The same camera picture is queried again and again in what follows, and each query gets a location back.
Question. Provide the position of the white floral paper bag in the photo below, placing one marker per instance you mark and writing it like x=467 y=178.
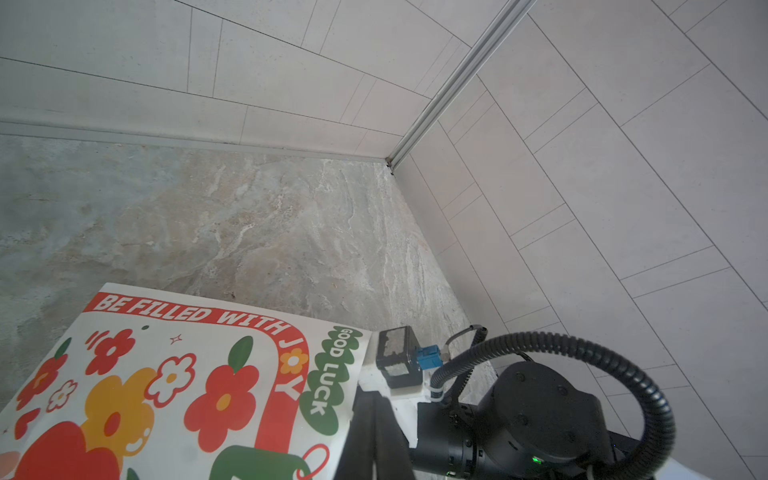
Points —
x=148 y=384

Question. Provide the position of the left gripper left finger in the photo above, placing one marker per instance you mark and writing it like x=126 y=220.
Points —
x=358 y=454

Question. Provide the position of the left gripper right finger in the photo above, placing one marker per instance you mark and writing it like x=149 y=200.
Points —
x=392 y=459

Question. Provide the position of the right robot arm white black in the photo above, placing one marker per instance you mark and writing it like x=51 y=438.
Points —
x=494 y=413

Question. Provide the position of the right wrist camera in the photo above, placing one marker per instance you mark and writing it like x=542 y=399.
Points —
x=402 y=360

